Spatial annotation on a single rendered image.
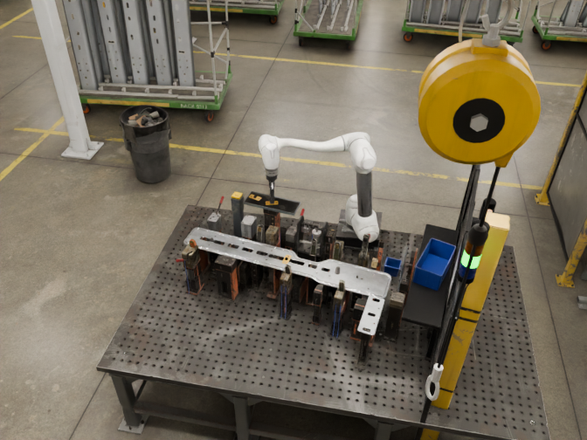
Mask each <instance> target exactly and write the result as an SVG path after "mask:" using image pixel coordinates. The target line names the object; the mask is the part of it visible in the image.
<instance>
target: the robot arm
mask: <svg viewBox="0 0 587 440"><path fill-rule="evenodd" d="M284 147H293V148H302V149H306V150H311V151H316V152H332V151H349V152H350V154H351V159H352V162H353V167H354V170H355V171H356V191H357V195H352V196H351V197H350V198H349V199H348V201H347V203H346V219H340V220H339V223H341V224H344V227H343V228H342V232H350V233H355V234H356V235H357V236H358V237H359V238H360V239H361V240H363V235H364V234H370V239H369V243H371V242H373V241H375V240H376V239H377V237H378V234H379V228H378V224H377V219H376V212H375V211H374V210H373V209H372V172H371V170H372V169H373V168H374V167H375V165H376V153H375V151H374V149H373V147H371V145H370V137H369V135H368V134H366V133H362V132H357V133H351V134H345V135H342V136H339V137H337V138H334V139H333V140H330V141H324V142H315V141H303V140H296V139H279V138H277V137H276V136H271V135H269V134H264V135H262V136H261V137H260V138H259V151H260V153H261V154H262V159H263V162H264V164H265V172H266V179H267V180H268V181H269V188H270V204H271V203H274V184H275V180H276V179H277V177H278V176H277V174H278V173H279V162H280V152H279V151H280V149H281V148H284Z"/></svg>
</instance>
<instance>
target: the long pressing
mask: <svg viewBox="0 0 587 440"><path fill-rule="evenodd" d="M201 237H206V238H209V239H211V237H213V240H214V242H215V241H220V242H224V245H221V244H215V243H214V242H211V241H209V242H208V241H204V240H201V239H200V238H201ZM191 239H194V240H195V241H196V243H197V245H198V247H199V249H200V250H204V251H209V252H213V253H217V254H220V255H224V256H227V257H231V258H236V259H240V260H244V261H247V262H250V263H254V264H257V265H263V266H267V267H270V268H273V269H277V270H281V271H284V270H285V265H286V264H282V261H283V260H279V259H276V258H269V255H270V254H272V255H275V256H279V257H283V258H284V257H285V256H286V255H290V256H292V257H291V258H290V259H292V260H295V261H299V262H302V263H304V265H297V264H294V263H290V262H288V264H290V265H291V268H292V273H293V274H297V275H301V276H304V277H308V278H312V279H313V280H315V281H316V282H318V283H320V284H322V285H328V286H332V287H335V288H338V287H339V281H340V279H343V280H345V290H346V291H349V292H355V293H358V294H362V295H365V296H374V297H378V298H381V299H385V298H386V296H387V293H388V290H389V287H390V282H391V275H390V274H389V273H387V272H380V271H376V270H372V269H369V268H365V267H361V266H358V265H352V264H348V263H344V262H341V261H337V260H333V259H328V260H325V261H322V262H314V261H310V260H306V259H303V258H299V257H297V255H296V254H295V252H294V251H291V250H288V249H284V248H280V247H276V246H272V245H269V244H262V243H259V242H255V241H252V240H248V239H244V238H241V237H234V236H231V235H227V234H224V233H220V232H216V231H213V230H206V229H203V228H199V227H196V228H194V229H193V230H192V231H191V232H190V234H189V235H188V236H187V237H186V238H185V239H184V241H183V243H184V244H185V245H188V244H189V243H190V240H191ZM229 244H233V245H236V246H238V248H237V249H235V248H231V247H229V246H228V245H229ZM243 248H247V249H251V250H253V251H252V252H249V251H242V249H243ZM257 251H261V252H264V253H267V255H266V256H263V255H259V254H257ZM266 259H267V260H266ZM309 265H316V266H317V268H316V269H314V268H310V267H308V266H309ZM336 266H339V267H340V269H341V270H340V274H335V268H336ZM322 268H327V269H329V270H330V271H329V272H325V271H322V270H321V269H322ZM372 274H374V275H372ZM329 276H330V277H329ZM356 276H358V278H356ZM361 278H363V279H361ZM368 288H369V289H368Z"/></svg>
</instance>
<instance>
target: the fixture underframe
mask: <svg viewBox="0 0 587 440"><path fill-rule="evenodd" d="M108 375H109V376H111V378H112V381H113V384H114V388H115V391H116V394H117V396H118V399H119V402H120V405H121V406H122V412H123V415H124V418H123V420H122V422H121V425H120V427H119V429H118V430H120V431H126V432H130V433H135V434H139V435H140V434H141V433H142V431H143V429H144V426H145V424H146V422H147V420H148V417H149V416H158V417H162V418H167V419H172V420H177V421H182V422H186V423H195V424H200V425H205V426H210V427H214V428H220V429H224V430H233V431H236V432H235V436H234V438H233V440H259V436H262V437H270V438H276V439H280V440H355V439H349V438H345V437H336V436H330V435H326V434H321V433H316V432H311V431H305V430H297V429H292V428H287V427H282V426H277V425H272V424H267V423H258V422H254V421H252V414H253V411H254V407H255V404H256V403H258V402H261V401H264V400H260V399H255V398H250V397H245V396H240V395H231V394H226V393H220V392H218V393H219V394H220V395H222V396H224V397H225V398H226V399H228V400H229V401H230V402H232V403H234V409H235V417H236V418H234V417H228V416H220V415H215V414H210V413H205V412H200V411H195V410H190V409H181V408H177V407H171V406H167V405H161V404H157V403H152V402H143V401H138V399H139V397H140V395H141V393H142V391H143V389H144V386H145V384H146V382H147V381H150V380H146V379H141V378H135V377H131V376H125V375H117V374H111V373H109V374H108ZM132 382H133V385H132ZM151 382H155V381H151ZM160 383H165V384H170V383H166V382H160ZM170 385H175V386H180V387H185V386H181V385H176V384H170ZM185 388H191V387H185ZM194 389H200V388H194ZM200 390H205V389H200ZM266 402H270V401H266ZM274 403H279V402H274ZM280 404H284V405H289V406H294V405H290V404H285V403H280ZM294 407H299V408H304V409H310V408H305V407H300V406H294ZM313 410H319V409H313ZM319 411H324V412H329V411H325V410H319ZM329 413H334V414H339V415H344V414H340V413H335V412H329ZM345 416H350V415H345ZM353 417H359V416H353ZM359 418H362V419H363V420H365V421H366V422H367V423H369V424H370V425H371V426H372V427H374V428H375V429H376V430H375V437H374V440H389V439H390V433H391V432H392V431H395V430H400V429H403V428H406V427H409V425H404V424H399V423H390V422H385V421H379V420H374V419H369V418H364V417H359Z"/></svg>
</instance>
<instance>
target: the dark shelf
mask: <svg viewBox="0 0 587 440"><path fill-rule="evenodd" d="M458 234H459V231H458V230H451V229H447V228H443V227H439V226H435V225H431V224H426V226H425V232H424V235H423V238H422V242H421V245H420V249H419V253H418V258H417V262H418V260H419V259H420V257H421V255H422V253H423V251H424V250H425V247H426V246H427V244H428V243H429V241H430V239H431V238H435V239H437V240H440V241H442V242H445V243H448V244H452V245H455V246H456V243H457V239H458ZM417 262H416V264H417ZM452 263H453V259H452ZM452 263H451V265H450V267H449V269H448V271H447V273H446V275H445V277H444V279H443V282H442V284H441V286H440V288H439V290H438V291H435V290H432V289H431V288H428V287H425V286H423V285H419V284H417V283H414V282H413V277H414V272H415V269H416V267H415V269H414V272H413V275H412V279H411V285H410V289H409V291H408V295H407V299H406V302H405V306H404V311H403V316H402V320H403V321H407V322H410V323H414V324H417V325H420V326H424V327H429V328H433V329H437V330H440V328H441V324H442V319H443V314H444V309H445V301H446V295H447V291H448V286H449V281H450V277H451V271H452Z"/></svg>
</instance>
